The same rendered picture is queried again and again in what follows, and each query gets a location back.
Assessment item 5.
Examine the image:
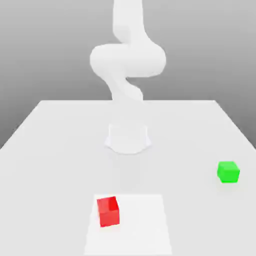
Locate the small red cube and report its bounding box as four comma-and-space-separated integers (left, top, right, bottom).
96, 195, 121, 228

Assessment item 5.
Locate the small green cube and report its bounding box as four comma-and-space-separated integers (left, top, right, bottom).
216, 160, 241, 184

